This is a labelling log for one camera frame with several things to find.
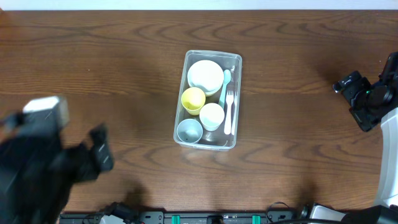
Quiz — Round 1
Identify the pink plastic fork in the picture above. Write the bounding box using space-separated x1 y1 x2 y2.
224 90 234 135

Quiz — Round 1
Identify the mint green plastic spoon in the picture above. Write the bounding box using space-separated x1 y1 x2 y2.
218 70 231 108

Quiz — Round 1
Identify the yellow plastic bowl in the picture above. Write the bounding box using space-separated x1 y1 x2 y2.
205 86 222 97

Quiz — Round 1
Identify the grey plastic cup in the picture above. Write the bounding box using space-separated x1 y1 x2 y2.
177 119 203 143

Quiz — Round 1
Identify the white plastic cup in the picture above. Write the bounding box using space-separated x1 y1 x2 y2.
199 103 225 131

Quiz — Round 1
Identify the yellow plastic cup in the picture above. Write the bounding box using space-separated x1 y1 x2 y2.
181 87 206 116

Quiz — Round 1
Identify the white plastic bowl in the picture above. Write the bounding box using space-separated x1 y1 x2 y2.
187 60 224 93

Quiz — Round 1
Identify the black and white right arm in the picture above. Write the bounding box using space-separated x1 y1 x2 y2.
298 69 397 223

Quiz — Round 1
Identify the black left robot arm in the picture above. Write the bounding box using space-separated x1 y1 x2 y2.
1 112 114 223

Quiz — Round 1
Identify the clear plastic storage container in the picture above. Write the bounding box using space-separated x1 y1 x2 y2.
174 50 243 151

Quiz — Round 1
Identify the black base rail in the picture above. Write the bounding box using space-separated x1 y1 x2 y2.
58 202 310 224

